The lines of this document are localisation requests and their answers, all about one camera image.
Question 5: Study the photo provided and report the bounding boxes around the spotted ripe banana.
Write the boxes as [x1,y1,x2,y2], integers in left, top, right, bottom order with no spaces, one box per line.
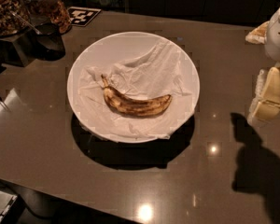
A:
[101,75,172,117]

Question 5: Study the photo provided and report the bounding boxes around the glass jar of nuts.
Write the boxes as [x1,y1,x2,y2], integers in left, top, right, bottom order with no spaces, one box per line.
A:
[0,0,30,37]

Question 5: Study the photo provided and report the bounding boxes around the dark box stand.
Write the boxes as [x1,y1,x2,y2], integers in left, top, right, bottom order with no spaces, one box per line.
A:
[0,32,35,67]

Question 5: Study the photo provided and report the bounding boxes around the black white fiducial marker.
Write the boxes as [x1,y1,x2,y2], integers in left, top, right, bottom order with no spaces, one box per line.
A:
[68,7,101,27]

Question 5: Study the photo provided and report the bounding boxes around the white paper napkin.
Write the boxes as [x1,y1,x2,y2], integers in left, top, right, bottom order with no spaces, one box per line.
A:
[75,38,193,141]

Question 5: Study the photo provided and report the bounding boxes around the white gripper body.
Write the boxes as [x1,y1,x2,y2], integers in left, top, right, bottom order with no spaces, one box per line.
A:
[264,8,280,62]

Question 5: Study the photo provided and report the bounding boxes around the white bowl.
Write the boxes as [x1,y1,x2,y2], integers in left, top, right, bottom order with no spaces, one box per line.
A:
[66,31,201,144]

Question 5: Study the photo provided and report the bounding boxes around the grey object bottom left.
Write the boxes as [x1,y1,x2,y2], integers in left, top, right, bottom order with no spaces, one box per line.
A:
[0,190,18,224]

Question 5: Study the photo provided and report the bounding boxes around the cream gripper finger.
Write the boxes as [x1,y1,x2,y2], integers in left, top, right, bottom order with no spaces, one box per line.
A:
[247,66,280,126]
[245,21,269,45]

